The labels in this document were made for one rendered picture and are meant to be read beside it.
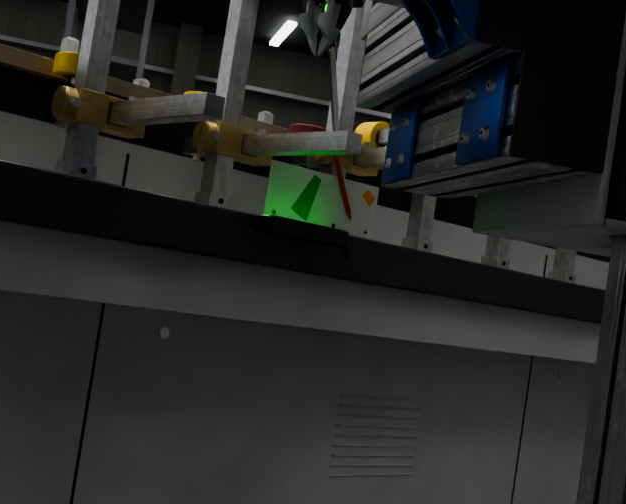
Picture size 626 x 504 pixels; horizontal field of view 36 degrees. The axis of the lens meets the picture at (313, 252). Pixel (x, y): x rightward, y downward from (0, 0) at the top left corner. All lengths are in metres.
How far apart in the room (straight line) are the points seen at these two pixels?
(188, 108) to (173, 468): 0.82
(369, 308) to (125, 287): 0.53
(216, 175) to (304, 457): 0.73
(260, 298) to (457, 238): 0.77
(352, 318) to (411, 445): 0.56
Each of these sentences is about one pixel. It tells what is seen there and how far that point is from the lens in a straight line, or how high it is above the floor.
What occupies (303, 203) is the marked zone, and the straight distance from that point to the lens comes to 1.68.
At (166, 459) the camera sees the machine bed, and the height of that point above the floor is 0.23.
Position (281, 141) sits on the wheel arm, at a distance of 1.52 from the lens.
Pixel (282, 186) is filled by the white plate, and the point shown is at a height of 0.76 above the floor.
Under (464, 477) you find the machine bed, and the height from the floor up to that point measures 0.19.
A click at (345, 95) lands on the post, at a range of 1.76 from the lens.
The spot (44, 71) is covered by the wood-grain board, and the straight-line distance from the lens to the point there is 1.65.
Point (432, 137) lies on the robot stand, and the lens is 1.02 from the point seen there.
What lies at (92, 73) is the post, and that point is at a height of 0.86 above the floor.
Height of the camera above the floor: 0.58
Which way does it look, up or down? 3 degrees up
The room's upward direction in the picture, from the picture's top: 9 degrees clockwise
